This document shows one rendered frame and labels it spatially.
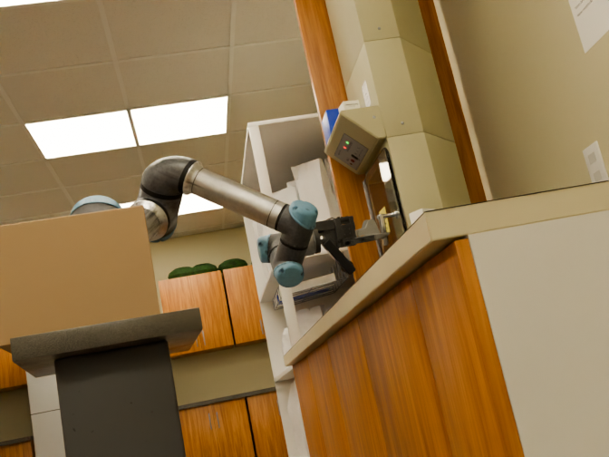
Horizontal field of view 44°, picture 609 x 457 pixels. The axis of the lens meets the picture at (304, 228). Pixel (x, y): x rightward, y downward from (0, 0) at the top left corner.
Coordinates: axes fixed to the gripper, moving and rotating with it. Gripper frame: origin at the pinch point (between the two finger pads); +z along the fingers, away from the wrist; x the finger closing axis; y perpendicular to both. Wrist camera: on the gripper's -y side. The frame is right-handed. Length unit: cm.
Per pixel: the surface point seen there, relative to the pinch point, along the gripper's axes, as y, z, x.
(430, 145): 23.2, 18.0, 0.3
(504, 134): 25, 48, 17
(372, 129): 30.3, 1.8, 0.3
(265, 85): 95, 9, 248
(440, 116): 32.3, 26.5, 11.1
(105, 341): -8, -71, -71
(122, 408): -20, -70, -68
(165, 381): -17, -62, -66
